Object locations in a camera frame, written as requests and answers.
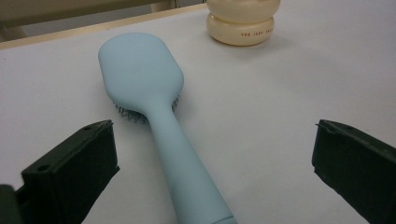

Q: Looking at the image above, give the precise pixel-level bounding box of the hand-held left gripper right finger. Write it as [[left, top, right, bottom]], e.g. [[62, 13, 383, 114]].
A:
[[311, 119, 396, 224]]

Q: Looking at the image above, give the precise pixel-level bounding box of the cream ribbed holder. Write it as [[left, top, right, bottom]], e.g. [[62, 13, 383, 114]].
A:
[[205, 0, 282, 48]]

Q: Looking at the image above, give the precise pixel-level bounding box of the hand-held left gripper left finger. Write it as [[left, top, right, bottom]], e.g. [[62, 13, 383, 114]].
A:
[[21, 119, 120, 224]]

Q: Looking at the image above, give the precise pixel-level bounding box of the light blue hairbrush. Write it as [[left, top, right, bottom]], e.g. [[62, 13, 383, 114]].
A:
[[97, 32, 238, 224]]

